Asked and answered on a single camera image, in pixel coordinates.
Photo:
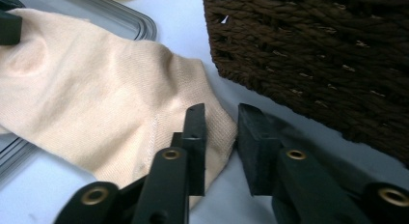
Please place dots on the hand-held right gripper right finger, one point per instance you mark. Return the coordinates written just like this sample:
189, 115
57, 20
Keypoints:
295, 191

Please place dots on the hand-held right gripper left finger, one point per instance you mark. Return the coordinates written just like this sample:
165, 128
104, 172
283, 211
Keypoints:
167, 188

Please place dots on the clear plastic lid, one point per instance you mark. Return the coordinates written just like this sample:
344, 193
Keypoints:
96, 11

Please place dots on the beige sock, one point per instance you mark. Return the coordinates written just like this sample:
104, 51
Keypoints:
96, 95

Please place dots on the brown wicker basket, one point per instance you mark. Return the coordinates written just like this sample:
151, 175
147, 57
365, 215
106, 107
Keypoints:
305, 56

